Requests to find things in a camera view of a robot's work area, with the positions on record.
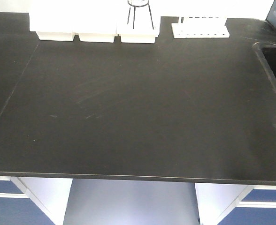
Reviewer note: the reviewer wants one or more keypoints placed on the blue cabinet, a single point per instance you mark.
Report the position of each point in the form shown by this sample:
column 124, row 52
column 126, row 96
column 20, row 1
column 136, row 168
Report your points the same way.
column 229, row 204
column 33, row 201

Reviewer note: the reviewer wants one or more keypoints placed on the white plastic bin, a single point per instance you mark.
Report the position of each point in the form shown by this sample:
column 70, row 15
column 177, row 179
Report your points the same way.
column 95, row 24
column 140, row 25
column 51, row 22

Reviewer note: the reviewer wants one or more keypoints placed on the white plastic bin left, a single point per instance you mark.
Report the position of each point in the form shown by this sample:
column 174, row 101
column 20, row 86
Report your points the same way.
column 51, row 22

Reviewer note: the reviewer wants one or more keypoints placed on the blue right cabinet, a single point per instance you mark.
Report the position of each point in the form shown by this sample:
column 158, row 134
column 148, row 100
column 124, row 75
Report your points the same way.
column 229, row 204

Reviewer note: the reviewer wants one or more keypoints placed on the white test tube rack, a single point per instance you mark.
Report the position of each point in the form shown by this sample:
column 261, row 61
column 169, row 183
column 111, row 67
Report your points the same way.
column 200, row 27

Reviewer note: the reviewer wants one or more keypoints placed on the white plastic bin right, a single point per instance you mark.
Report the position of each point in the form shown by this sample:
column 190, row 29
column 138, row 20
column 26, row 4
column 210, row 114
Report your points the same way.
column 140, row 25

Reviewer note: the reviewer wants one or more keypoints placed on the white plastic bin middle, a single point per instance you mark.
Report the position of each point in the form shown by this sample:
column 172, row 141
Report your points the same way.
column 95, row 24

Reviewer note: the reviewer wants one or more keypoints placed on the blue left cabinet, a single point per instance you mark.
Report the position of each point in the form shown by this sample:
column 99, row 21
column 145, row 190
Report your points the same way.
column 33, row 201

